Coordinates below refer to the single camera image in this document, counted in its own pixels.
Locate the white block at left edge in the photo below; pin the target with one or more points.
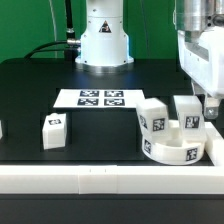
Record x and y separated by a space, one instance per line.
1 134

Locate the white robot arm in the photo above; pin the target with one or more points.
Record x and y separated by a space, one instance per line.
200 33

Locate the white round stool seat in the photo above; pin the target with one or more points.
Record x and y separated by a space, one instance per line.
175 151

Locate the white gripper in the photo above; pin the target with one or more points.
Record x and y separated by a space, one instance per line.
204 63

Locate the white marker sheet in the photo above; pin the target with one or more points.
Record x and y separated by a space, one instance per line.
98 98

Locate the white front fence bar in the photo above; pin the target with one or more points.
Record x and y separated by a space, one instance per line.
37 179

